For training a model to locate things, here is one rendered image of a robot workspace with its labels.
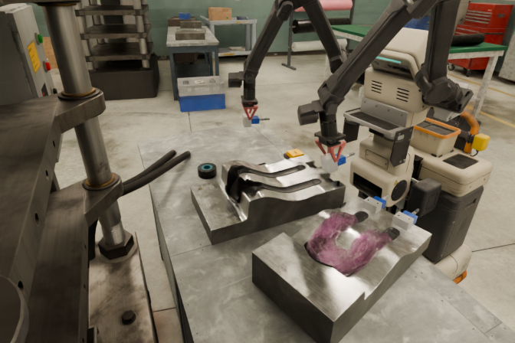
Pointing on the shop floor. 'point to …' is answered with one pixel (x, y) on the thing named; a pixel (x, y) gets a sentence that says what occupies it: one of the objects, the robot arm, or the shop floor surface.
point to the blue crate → (202, 102)
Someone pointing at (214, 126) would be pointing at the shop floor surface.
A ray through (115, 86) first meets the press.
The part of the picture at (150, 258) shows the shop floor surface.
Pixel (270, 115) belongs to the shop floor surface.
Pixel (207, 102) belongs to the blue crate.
